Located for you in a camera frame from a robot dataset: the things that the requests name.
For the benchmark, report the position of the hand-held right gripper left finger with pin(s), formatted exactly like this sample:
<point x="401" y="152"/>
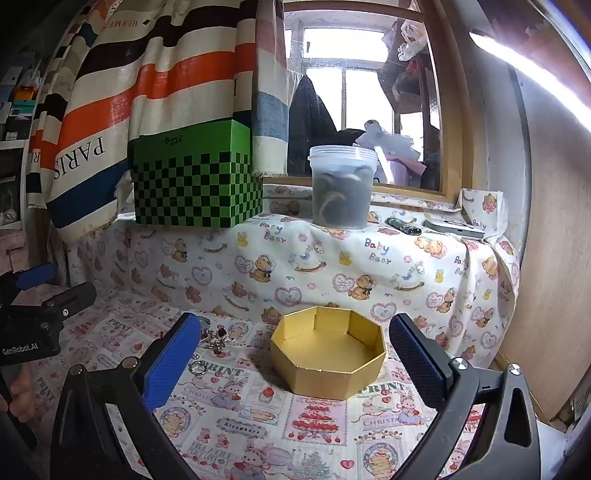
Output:
<point x="171" y="364"/>

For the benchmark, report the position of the clear lidded plastic container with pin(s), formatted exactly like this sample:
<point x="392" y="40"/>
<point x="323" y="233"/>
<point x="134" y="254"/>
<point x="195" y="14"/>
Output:
<point x="342" y="194"/>

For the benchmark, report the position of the person's left hand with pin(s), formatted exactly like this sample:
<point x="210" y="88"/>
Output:
<point x="18" y="392"/>

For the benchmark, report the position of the green black lighter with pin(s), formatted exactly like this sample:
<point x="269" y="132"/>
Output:
<point x="402" y="226"/>

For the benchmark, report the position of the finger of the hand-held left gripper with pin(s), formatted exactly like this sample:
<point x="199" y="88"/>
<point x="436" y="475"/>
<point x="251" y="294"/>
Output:
<point x="76" y="297"/>
<point x="37" y="273"/>

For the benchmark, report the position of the small black-topped trinket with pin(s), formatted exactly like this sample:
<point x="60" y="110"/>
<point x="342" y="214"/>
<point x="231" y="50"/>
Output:
<point x="222" y="330"/>

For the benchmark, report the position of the bear print cloth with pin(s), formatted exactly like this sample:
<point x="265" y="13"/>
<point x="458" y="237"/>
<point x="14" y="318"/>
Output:
<point x="323" y="263"/>

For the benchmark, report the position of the white power bank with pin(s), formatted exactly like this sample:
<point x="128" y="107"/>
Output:
<point x="455" y="228"/>

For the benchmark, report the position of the blue grey striped curtain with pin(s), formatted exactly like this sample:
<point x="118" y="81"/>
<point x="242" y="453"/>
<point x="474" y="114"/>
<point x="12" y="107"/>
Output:
<point x="270" y="115"/>

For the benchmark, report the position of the orange black striped curtain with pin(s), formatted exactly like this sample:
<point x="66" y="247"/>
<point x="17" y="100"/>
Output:
<point x="138" y="92"/>

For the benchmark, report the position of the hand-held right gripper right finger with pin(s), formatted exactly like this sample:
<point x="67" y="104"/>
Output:
<point x="415" y="364"/>

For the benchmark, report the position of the black hanging garment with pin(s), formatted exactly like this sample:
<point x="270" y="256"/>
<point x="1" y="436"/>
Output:
<point x="309" y="124"/>

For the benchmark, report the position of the wooden window frame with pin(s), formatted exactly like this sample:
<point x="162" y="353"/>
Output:
<point x="450" y="115"/>

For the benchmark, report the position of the white fluffy cloth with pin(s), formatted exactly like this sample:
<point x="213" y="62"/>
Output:
<point x="378" y="131"/>

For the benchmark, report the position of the clear plastic bag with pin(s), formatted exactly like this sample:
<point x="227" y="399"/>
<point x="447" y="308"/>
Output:
<point x="411" y="39"/>

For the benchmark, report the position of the pink patchwork print tablecloth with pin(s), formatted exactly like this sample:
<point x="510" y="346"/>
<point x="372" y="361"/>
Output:
<point x="258" y="415"/>

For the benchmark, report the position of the keyring with gold charms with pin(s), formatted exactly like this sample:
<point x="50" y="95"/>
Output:
<point x="216" y="345"/>

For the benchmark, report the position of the wooden board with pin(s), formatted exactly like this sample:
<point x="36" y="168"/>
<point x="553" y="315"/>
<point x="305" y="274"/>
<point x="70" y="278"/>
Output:
<point x="554" y="277"/>

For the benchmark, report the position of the gold octagonal box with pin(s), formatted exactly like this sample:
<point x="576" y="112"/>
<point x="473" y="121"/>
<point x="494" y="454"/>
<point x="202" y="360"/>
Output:
<point x="328" y="364"/>

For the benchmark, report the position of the green checkered box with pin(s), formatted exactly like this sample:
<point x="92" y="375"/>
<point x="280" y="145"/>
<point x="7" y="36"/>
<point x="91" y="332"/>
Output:
<point x="194" y="184"/>

